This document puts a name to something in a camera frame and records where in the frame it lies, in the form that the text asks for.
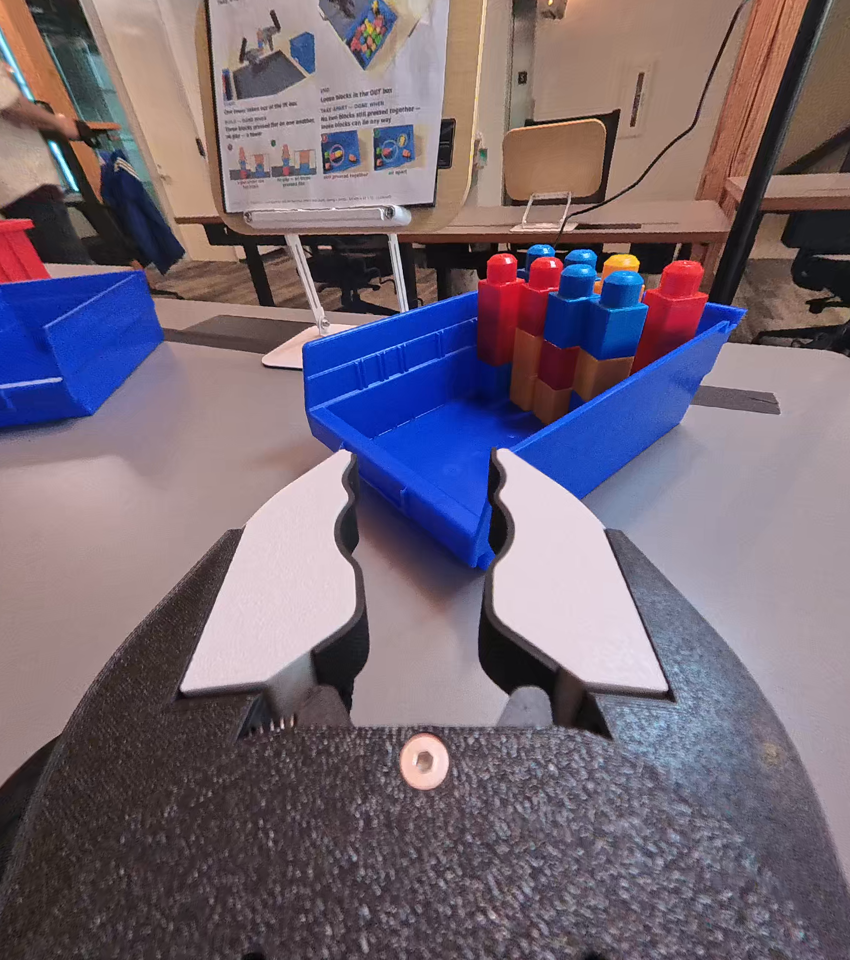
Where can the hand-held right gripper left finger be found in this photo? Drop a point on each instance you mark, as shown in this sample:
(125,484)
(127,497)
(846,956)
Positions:
(275,600)

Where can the blue plastic bin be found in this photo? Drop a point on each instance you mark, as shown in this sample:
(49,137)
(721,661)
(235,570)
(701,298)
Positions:
(425,435)
(94,337)

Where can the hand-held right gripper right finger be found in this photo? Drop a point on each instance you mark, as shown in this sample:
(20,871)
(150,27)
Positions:
(575,600)

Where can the wooden background desk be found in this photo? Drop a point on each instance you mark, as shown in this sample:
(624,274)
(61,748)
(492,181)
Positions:
(830,187)
(620,217)

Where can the printed instruction poster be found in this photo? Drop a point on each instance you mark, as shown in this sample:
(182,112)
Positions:
(335,112)

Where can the blue jacket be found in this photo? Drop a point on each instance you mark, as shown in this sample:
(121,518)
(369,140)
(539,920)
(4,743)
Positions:
(139,217)

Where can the black metal pole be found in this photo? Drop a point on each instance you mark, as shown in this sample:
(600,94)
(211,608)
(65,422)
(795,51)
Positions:
(770,150)

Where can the group of block towers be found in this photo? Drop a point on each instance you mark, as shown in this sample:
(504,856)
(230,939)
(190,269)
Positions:
(605,330)

